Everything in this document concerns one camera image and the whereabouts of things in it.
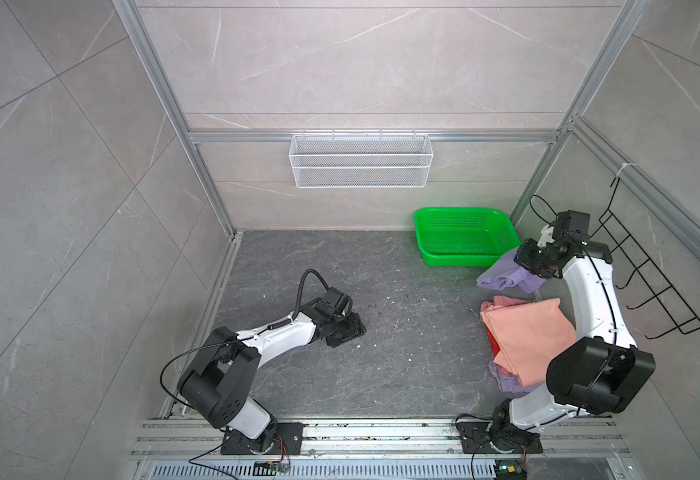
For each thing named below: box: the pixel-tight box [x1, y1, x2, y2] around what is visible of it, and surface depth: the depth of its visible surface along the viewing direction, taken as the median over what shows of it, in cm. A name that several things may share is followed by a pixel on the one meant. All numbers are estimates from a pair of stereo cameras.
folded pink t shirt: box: [480, 296, 577, 387], surface depth 87 cm
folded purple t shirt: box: [488, 361, 543, 396], surface depth 82 cm
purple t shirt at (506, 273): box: [476, 247, 545, 293], surface depth 77 cm
